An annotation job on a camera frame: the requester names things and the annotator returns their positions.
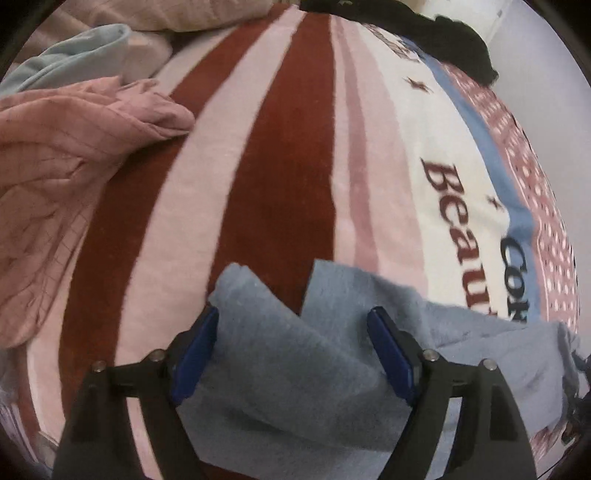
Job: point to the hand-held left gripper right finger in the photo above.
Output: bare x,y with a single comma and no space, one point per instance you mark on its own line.
392,355

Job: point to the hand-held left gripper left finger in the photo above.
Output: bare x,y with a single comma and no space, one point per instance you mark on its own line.
194,355

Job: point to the blue-grey pants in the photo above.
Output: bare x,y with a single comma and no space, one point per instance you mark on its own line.
300,369

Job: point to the striped polka dot printed blanket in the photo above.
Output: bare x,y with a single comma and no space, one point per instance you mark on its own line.
286,138

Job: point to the pink striped quilt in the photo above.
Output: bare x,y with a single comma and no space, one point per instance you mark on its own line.
55,161

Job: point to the pile of black clothes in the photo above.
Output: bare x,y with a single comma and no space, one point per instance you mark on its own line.
461,46

